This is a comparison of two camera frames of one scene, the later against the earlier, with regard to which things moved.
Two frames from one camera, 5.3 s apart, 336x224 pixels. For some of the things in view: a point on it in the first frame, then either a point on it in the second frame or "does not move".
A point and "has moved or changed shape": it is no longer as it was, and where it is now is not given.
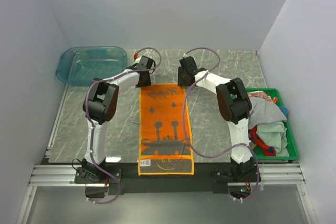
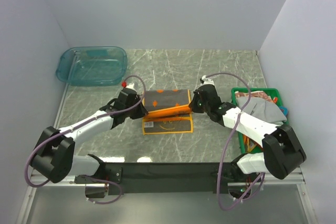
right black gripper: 180,82 → 193,105
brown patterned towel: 260,94 does not move
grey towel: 263,110 does not move
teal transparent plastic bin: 79,66 does not move
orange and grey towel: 164,149 has moved or changed shape
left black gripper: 148,83 → 141,112
